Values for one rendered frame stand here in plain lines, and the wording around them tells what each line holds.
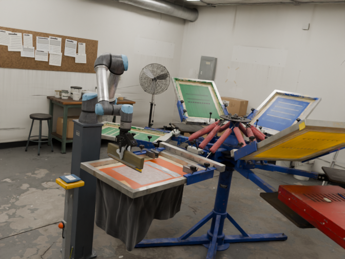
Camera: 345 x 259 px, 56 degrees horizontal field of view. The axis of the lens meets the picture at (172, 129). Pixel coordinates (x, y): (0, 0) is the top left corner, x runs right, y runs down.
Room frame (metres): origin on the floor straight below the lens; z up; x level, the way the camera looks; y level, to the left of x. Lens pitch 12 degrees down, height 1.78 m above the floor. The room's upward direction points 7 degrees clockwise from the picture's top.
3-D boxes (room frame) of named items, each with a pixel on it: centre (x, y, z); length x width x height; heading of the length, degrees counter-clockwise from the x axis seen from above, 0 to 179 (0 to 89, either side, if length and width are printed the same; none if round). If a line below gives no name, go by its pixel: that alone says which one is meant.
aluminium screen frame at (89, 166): (2.28, 0.13, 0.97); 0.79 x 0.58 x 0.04; 138
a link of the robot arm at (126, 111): (2.12, 0.31, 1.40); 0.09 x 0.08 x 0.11; 26
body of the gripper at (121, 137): (2.12, 0.32, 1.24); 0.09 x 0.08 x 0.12; 48
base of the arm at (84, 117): (2.58, 0.69, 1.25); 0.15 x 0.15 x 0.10
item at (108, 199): (2.06, 0.33, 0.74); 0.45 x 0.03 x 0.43; 48
